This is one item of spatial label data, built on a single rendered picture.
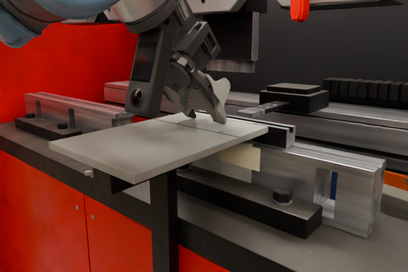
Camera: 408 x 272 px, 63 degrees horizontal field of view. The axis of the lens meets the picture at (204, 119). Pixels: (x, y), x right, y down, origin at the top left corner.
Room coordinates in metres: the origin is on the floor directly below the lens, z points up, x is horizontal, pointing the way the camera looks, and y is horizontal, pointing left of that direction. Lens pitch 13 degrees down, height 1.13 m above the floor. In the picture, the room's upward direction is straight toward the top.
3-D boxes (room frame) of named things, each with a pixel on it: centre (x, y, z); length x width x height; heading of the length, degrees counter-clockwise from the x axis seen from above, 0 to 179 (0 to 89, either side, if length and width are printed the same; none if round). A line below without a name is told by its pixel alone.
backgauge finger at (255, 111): (0.70, -0.16, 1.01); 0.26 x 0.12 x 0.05; 140
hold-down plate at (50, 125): (0.92, 0.45, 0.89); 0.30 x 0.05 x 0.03; 50
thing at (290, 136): (0.57, -0.06, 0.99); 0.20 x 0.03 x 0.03; 50
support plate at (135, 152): (0.47, 0.05, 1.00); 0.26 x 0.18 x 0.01; 140
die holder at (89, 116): (0.94, 0.38, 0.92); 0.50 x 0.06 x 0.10; 50
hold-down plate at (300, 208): (0.51, -0.04, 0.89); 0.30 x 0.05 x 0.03; 50
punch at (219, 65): (0.58, -0.04, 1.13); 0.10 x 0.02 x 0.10; 50
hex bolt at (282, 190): (0.44, -0.11, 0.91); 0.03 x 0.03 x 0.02
